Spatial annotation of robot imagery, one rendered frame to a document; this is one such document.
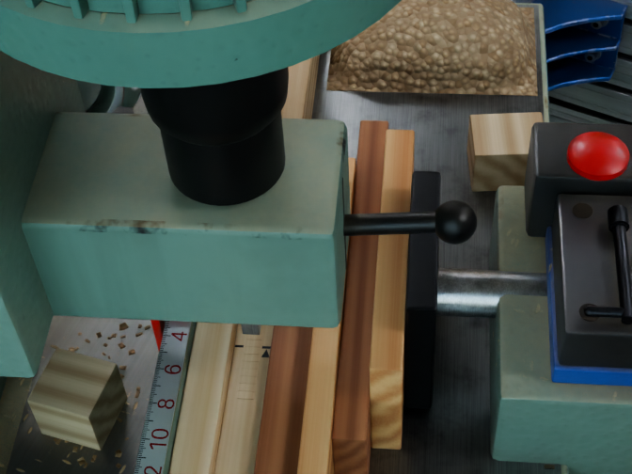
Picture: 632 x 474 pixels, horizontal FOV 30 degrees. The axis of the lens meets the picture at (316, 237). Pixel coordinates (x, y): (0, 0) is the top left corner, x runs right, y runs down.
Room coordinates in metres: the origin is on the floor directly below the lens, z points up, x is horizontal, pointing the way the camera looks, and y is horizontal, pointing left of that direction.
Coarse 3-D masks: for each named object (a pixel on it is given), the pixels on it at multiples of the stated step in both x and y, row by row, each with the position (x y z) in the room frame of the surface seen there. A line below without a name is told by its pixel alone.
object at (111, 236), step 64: (64, 128) 0.39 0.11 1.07; (128, 128) 0.39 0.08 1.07; (320, 128) 0.38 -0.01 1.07; (64, 192) 0.35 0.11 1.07; (128, 192) 0.35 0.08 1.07; (320, 192) 0.34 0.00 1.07; (64, 256) 0.33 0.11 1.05; (128, 256) 0.33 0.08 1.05; (192, 256) 0.32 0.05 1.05; (256, 256) 0.32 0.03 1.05; (320, 256) 0.31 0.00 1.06; (192, 320) 0.32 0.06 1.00; (256, 320) 0.32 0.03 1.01; (320, 320) 0.31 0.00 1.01
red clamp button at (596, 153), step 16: (576, 144) 0.40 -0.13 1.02; (592, 144) 0.40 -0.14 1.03; (608, 144) 0.40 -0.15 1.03; (624, 144) 0.40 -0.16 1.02; (576, 160) 0.39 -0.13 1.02; (592, 160) 0.39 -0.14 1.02; (608, 160) 0.39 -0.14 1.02; (624, 160) 0.39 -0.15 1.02; (592, 176) 0.38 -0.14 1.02; (608, 176) 0.38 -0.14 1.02
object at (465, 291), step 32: (416, 192) 0.40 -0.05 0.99; (416, 256) 0.36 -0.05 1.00; (416, 288) 0.34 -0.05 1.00; (448, 288) 0.36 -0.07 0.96; (480, 288) 0.36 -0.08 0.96; (512, 288) 0.36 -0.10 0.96; (544, 288) 0.36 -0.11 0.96; (416, 320) 0.33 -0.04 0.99; (416, 352) 0.33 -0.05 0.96; (416, 384) 0.33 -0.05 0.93
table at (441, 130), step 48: (336, 96) 0.57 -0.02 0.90; (384, 96) 0.57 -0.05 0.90; (432, 96) 0.57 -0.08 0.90; (480, 96) 0.56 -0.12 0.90; (528, 96) 0.56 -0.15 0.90; (432, 144) 0.52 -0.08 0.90; (480, 192) 0.48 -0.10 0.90; (480, 240) 0.44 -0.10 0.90; (480, 336) 0.37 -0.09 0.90; (480, 384) 0.34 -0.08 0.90; (432, 432) 0.31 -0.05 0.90; (480, 432) 0.31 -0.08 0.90
